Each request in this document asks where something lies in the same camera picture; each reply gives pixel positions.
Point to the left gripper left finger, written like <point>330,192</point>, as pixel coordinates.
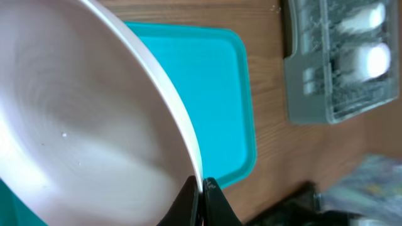
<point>183,211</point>

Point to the grey dishwasher rack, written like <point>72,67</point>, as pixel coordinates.
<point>315,90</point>

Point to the teal serving tray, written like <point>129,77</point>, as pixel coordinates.
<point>208,68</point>

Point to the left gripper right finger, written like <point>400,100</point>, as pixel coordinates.
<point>216,209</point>

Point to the grey shallow bowl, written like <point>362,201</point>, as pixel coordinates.
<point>364,62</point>

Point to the white cup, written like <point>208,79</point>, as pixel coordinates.
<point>364,19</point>

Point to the large white plate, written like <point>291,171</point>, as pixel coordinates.
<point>93,132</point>

